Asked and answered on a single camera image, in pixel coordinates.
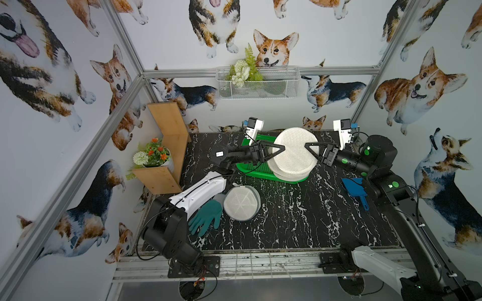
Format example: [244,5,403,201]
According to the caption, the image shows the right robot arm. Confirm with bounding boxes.
[305,135,481,300]

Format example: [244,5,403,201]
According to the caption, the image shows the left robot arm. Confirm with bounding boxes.
[138,140,286,270]

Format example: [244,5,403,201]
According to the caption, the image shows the green plastic basket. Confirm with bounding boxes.
[237,134,309,184]

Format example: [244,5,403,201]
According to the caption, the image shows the blue dustpan scoop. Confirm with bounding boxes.
[341,178,370,211]

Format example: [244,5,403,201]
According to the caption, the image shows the green work glove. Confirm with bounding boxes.
[188,193,226,237]

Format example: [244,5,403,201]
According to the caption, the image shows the white artificial flowers with fern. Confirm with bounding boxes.
[225,44,264,88]

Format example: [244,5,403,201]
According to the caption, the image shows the wooden shelf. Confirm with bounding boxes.
[132,102,190,194]

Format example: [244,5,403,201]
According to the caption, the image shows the potted orange flowers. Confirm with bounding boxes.
[126,138,174,180]

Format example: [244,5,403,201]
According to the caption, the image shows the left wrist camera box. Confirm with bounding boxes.
[243,117,264,145]

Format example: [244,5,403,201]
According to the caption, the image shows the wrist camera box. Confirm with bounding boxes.
[243,117,264,145]
[333,119,358,150]

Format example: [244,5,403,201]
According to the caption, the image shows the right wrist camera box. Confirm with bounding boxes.
[333,119,358,150]

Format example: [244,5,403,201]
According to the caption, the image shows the white wire wall basket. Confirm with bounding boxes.
[215,66,301,100]

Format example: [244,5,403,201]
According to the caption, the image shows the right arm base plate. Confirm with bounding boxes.
[318,250,367,274]

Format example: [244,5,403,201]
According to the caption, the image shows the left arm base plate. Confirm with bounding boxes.
[168,256,220,278]

